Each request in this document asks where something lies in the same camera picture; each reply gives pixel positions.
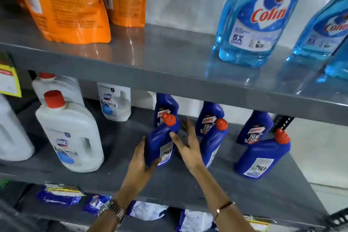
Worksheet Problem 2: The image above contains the person's left hand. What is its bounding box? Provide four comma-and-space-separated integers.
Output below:
113, 136, 163, 203

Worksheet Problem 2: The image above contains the person's right hand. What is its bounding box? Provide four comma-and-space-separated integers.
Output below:
169, 118, 206, 177

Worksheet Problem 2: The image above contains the Harpic bottle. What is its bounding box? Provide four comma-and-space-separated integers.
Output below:
200, 118, 229, 169
146, 112, 181, 169

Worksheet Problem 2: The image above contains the grey metal shelf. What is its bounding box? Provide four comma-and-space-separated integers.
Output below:
0, 0, 348, 232

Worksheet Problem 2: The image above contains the person's right forearm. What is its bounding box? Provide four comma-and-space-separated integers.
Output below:
190, 165, 256, 232

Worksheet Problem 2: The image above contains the person's left forearm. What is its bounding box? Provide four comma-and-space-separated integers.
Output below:
86, 195, 135, 232

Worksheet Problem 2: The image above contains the light blue glass cleaner bottle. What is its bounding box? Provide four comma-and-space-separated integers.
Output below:
213, 0, 245, 55
292, 0, 348, 61
217, 0, 312, 69
324, 37, 348, 79

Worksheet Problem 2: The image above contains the white and blue packet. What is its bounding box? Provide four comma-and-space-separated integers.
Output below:
176, 208, 215, 232
128, 200, 169, 221

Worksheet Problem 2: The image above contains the silver wristwatch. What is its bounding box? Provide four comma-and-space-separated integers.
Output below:
98, 199, 126, 224

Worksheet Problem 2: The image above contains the blue plastic packet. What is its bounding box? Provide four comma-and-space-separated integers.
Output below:
37, 190, 83, 207
81, 194, 112, 216

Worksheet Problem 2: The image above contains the white plastic jug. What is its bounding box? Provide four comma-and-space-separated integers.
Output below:
0, 94, 35, 162
96, 82, 132, 123
35, 90, 105, 173
31, 72, 85, 107

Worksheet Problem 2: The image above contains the yellow and white price tag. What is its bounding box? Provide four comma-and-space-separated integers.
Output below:
243, 214, 274, 232
0, 51, 22, 98
44, 183, 86, 198

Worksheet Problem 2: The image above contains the thin copper bracelet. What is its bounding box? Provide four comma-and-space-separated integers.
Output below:
215, 201, 236, 219

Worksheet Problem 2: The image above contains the black perforated angle post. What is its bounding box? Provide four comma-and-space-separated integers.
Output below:
326, 207, 348, 227
272, 115, 295, 134

